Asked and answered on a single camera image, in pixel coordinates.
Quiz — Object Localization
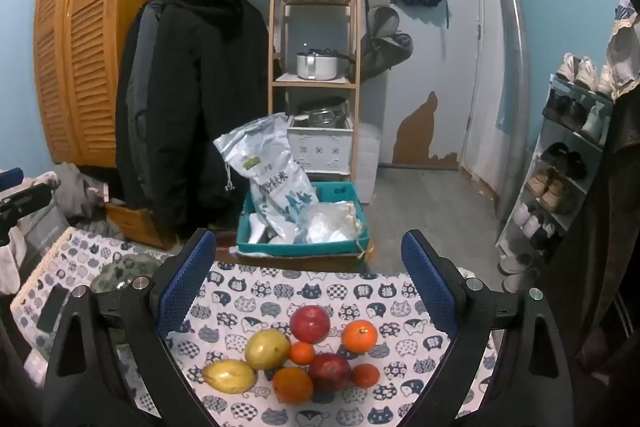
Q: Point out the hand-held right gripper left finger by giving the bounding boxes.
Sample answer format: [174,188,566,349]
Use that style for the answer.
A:
[42,227,218,427]

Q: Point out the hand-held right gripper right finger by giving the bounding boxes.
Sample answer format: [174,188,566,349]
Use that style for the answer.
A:
[400,229,576,427]

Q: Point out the glass plate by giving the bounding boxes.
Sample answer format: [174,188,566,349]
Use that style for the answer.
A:
[90,252,166,295]

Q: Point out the orange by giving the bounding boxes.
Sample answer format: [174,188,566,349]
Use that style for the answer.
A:
[341,320,379,354]
[272,367,314,404]

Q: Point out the green-yellow mango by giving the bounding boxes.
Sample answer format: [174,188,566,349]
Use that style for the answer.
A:
[244,329,291,371]

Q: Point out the yellow mango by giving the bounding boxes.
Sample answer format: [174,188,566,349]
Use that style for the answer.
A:
[202,359,258,394]

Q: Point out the small tangerine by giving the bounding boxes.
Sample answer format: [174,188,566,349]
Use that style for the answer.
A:
[290,341,316,366]
[351,363,381,389]

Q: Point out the red apple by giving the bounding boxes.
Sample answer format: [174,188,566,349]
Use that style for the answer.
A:
[290,305,332,344]
[308,353,352,392]

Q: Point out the grey tote bag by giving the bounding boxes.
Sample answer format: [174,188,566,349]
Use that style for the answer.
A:
[17,202,71,268]

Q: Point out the grey clothes pile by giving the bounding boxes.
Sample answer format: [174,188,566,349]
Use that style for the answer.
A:
[50,162,121,233]

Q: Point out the white cloth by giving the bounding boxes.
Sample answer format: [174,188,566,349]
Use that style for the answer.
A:
[0,227,26,295]

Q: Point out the dark phone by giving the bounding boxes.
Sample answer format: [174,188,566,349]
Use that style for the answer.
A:
[36,283,69,333]

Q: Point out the teal basket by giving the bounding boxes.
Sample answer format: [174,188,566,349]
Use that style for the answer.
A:
[237,181,376,263]

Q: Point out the clear plastic bag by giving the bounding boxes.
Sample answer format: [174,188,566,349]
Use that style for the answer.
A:
[295,202,363,245]

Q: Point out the clear plastic bags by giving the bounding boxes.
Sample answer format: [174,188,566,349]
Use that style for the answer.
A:
[214,114,321,243]

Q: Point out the wooden louvered wardrobe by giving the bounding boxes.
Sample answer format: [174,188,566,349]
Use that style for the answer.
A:
[32,0,166,168]

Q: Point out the dark grey jacket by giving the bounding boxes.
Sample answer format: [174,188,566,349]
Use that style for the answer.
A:
[114,0,166,208]

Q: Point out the shoe rack with shoes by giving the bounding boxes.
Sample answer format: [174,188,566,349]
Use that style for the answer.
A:
[500,52,616,293]

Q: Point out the black coat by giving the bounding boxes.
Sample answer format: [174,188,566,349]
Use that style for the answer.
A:
[150,0,271,238]

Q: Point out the white patterned storage box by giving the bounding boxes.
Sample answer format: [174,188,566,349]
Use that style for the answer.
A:
[287,127,353,175]

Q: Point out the dark cloth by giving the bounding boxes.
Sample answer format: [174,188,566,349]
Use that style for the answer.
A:
[542,92,640,388]

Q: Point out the grey door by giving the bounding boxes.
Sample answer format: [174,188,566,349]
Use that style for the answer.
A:
[382,0,483,170]

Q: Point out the wooden shelf rack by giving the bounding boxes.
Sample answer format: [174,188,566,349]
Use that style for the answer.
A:
[270,0,363,188]

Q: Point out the silver pipe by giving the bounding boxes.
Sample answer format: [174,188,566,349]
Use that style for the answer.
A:
[481,0,532,228]

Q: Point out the steel cooking pot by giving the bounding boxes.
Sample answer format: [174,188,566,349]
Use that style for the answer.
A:
[296,48,358,81]

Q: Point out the grey hanging bag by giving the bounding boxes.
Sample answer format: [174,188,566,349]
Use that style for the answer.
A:
[360,4,415,82]

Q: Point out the floral cloth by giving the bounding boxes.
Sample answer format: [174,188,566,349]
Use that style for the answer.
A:
[605,0,640,100]

